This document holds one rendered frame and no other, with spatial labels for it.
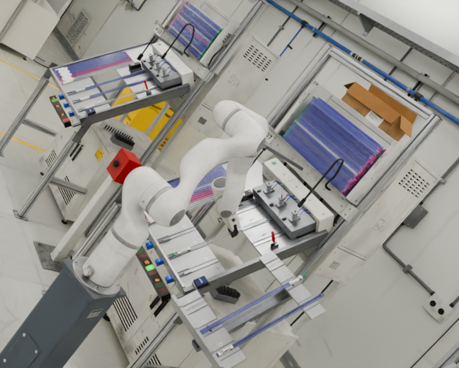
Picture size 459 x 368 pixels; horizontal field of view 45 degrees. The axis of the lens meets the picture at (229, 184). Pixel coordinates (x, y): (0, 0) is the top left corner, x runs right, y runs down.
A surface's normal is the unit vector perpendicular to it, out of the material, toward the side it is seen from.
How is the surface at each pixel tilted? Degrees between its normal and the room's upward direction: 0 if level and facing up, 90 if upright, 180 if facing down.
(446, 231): 90
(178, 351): 90
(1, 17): 90
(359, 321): 90
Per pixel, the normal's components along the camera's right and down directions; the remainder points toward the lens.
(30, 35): 0.47, 0.56
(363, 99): -0.50, -0.41
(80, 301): -0.42, -0.09
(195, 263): 0.00, -0.77
